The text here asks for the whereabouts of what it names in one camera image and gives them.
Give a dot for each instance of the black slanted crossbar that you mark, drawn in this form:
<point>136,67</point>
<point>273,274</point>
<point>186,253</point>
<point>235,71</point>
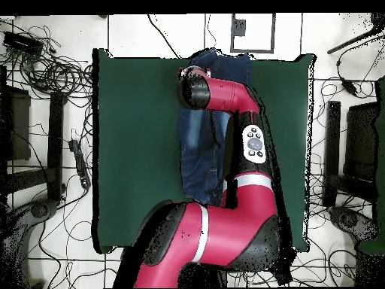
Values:
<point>27,180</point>

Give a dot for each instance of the black box device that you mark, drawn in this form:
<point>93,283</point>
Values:
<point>22,42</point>

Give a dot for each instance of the blue denim jeans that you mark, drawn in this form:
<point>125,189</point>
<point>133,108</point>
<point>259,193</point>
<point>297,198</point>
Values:
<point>201,150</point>

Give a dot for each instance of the dark green table cloth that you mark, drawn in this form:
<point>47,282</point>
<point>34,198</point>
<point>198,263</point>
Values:
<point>135,150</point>

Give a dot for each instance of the dark flat panel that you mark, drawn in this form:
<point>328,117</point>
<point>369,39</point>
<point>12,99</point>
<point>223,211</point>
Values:
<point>361,135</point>
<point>21,126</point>

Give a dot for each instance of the green cloth sheet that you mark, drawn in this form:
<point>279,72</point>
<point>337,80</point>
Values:
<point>381,150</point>

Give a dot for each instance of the grey rectangular floor frame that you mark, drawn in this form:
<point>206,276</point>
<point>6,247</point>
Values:
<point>273,33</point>

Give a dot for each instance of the black power strip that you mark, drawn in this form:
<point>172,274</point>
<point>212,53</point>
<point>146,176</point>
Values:
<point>79,162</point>

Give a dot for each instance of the black upright bar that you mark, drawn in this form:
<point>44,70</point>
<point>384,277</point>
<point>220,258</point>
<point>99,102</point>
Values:
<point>333,150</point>
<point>55,144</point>

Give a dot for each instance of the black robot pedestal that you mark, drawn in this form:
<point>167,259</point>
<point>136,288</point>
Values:
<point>204,275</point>

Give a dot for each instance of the grey floor plate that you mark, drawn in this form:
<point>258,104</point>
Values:
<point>239,27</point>

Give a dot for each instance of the black tripod leg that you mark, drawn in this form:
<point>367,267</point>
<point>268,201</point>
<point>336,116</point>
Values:
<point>349,43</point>

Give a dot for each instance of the black stand base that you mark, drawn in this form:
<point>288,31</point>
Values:
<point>42,209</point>
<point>349,219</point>

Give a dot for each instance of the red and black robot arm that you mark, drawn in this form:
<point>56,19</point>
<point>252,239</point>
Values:
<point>228,216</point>

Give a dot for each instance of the black power adapter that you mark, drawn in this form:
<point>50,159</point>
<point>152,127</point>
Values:
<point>349,85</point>

